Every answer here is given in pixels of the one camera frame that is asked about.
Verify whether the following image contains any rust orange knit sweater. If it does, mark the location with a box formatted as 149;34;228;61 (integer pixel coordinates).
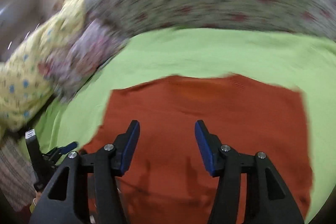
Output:
83;75;312;223

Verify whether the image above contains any plaid mattress cover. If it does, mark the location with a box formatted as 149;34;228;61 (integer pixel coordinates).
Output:
0;137;35;211

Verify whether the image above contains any yellow cartoon print blanket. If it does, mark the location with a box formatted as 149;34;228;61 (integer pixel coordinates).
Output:
0;0;86;134

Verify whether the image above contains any pink purple floral cloth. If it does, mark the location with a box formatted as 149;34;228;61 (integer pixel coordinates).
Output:
38;18;129;102

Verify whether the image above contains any light green bed sheet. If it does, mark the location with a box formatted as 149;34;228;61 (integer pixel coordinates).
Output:
34;28;335;221

